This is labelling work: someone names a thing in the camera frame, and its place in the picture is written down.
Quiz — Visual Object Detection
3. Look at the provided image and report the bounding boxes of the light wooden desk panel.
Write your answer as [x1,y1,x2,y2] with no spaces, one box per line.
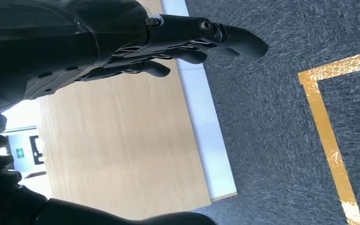
[36,0,239,221]

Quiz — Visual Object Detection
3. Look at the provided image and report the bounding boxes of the yellow floor marking tape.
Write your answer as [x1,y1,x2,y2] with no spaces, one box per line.
[297,48,360,225]

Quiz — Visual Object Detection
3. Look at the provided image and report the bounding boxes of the black rectangular frame fixture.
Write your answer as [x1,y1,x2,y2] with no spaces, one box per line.
[29,135,46,165]

